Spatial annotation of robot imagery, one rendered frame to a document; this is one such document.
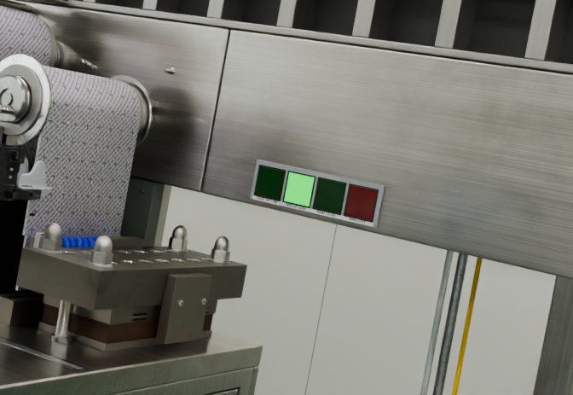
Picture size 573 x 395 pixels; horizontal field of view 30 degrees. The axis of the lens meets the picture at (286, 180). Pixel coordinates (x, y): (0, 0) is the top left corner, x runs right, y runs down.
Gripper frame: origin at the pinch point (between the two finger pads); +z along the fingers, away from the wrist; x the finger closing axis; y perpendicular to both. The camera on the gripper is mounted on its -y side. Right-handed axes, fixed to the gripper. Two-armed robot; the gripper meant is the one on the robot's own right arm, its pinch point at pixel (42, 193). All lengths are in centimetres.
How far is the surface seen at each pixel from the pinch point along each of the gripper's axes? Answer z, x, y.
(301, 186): 29.3, -30.4, 8.1
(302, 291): 263, 94, -50
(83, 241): 8.5, -3.0, -7.4
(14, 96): -5.1, 4.3, 14.5
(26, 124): -3.5, 2.5, 10.4
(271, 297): 263, 108, -56
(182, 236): 28.9, -8.2, -5.3
